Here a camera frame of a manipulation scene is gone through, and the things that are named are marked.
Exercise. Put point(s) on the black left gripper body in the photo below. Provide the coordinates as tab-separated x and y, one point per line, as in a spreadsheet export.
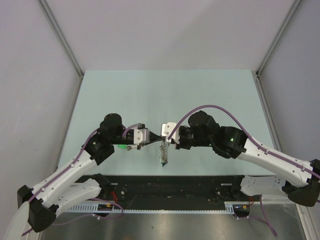
125	140

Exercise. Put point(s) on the aluminium frame right post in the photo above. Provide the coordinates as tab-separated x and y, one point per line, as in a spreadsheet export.
279	35

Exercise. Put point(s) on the metal disc keyring holder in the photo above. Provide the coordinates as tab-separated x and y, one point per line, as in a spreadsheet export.
164	153

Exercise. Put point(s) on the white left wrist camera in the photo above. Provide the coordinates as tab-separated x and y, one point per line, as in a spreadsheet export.
141	135

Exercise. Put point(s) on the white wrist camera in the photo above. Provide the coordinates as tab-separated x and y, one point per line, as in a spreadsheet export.
170	133
141	135

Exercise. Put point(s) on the green key tag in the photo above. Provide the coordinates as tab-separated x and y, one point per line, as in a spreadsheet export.
122	146

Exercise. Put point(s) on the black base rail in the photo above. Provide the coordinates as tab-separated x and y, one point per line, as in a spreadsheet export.
216	188

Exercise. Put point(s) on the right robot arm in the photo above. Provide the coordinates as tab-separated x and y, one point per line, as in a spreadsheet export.
296	179

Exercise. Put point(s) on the aluminium frame left post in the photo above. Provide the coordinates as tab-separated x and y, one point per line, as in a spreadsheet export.
49	15

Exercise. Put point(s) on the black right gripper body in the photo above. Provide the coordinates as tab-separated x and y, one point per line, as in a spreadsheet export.
188	139

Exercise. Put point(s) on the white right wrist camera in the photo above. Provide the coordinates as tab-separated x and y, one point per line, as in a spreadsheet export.
170	133

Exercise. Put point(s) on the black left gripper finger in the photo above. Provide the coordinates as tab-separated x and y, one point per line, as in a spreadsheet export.
155	137
153	142

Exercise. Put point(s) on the aluminium frame post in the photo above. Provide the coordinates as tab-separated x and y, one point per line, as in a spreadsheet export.
279	35
49	15

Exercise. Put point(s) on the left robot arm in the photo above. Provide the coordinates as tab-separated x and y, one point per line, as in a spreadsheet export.
49	198

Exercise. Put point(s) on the silver key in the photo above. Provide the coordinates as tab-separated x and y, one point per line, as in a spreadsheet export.
129	147

